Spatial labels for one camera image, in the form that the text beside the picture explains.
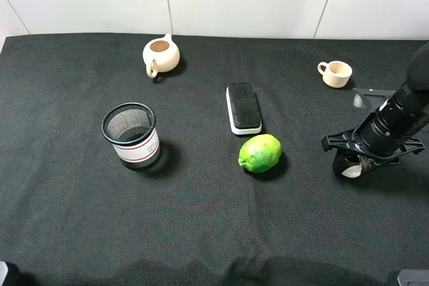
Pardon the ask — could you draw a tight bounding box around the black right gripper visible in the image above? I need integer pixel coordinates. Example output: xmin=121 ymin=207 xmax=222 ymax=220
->
xmin=321 ymin=131 xmax=425 ymax=176

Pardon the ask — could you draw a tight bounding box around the cream wooden teapot lid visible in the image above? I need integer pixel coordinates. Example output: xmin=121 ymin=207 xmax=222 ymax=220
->
xmin=341 ymin=155 xmax=362 ymax=179

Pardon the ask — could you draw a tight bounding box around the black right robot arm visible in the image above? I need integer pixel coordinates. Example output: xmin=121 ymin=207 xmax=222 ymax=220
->
xmin=321 ymin=44 xmax=428 ymax=178

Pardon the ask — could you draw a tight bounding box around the cream wooden cup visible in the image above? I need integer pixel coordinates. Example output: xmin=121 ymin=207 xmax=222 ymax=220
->
xmin=317 ymin=61 xmax=353 ymax=88

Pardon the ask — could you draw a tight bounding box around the green lime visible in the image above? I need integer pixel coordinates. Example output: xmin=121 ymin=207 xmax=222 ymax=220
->
xmin=238 ymin=134 xmax=282 ymax=173

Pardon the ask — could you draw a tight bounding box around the black white board eraser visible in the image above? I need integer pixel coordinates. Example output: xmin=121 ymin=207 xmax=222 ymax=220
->
xmin=226 ymin=82 xmax=262 ymax=135

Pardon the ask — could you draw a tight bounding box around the cream wooden teapot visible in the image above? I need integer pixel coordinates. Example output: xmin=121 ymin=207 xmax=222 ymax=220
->
xmin=142 ymin=33 xmax=180 ymax=78

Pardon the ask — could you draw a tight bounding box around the black mesh pen holder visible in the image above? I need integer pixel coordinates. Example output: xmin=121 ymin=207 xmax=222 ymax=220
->
xmin=102 ymin=102 xmax=162 ymax=171

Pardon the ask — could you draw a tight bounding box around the black table cloth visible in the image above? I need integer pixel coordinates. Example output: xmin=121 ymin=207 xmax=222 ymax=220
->
xmin=1 ymin=34 xmax=428 ymax=285

